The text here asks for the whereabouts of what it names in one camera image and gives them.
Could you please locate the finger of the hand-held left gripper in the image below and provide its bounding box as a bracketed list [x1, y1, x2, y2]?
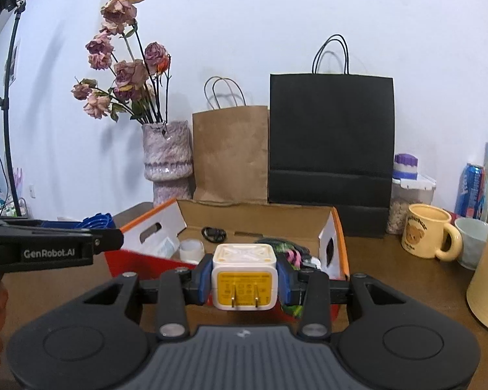
[0, 228, 125, 250]
[0, 216, 92, 230]

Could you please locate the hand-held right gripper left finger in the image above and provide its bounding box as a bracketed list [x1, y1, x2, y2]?
[83, 254, 213, 341]

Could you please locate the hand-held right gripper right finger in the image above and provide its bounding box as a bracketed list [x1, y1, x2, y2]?
[276, 253, 407, 340]

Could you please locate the braided cable with pink tie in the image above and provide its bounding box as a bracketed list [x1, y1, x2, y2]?
[255, 236, 322, 271]

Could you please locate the white yellow charger plug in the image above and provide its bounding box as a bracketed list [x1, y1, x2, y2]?
[210, 244, 278, 311]

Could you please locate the black cable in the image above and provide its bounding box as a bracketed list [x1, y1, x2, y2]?
[201, 227, 227, 242]

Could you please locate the translucent plastic box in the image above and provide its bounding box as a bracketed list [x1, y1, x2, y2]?
[140, 236, 180, 258]

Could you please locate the red cardboard box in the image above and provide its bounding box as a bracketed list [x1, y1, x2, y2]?
[104, 198, 350, 321]

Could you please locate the purple marbled vase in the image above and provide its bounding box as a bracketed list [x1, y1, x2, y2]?
[142, 120, 195, 206]

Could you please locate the black light stand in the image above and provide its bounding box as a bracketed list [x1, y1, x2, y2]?
[0, 0, 29, 218]

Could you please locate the brown paper bag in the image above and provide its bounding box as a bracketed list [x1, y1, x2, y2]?
[192, 76, 269, 204]

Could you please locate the clear lidded food container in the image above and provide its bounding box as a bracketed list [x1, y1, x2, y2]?
[386, 173, 437, 235]

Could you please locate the yellow bear mug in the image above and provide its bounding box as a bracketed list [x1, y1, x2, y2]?
[401, 204, 464, 261]

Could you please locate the black paper bag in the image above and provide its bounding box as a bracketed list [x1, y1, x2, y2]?
[268, 34, 395, 240]

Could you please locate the dried rose bouquet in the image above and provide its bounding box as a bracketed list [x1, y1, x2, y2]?
[71, 0, 172, 124]

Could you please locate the purple white small jar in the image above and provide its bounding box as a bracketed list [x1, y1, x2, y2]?
[392, 153, 419, 180]

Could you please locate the pale ceramic cup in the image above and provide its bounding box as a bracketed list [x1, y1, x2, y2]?
[454, 216, 488, 271]

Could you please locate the blue drink can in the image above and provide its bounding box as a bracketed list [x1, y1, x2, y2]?
[454, 162, 486, 219]

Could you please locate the metal wire rack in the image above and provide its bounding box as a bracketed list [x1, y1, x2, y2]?
[0, 197, 28, 218]

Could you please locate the wall photo print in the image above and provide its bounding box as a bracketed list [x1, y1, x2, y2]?
[6, 41, 21, 86]

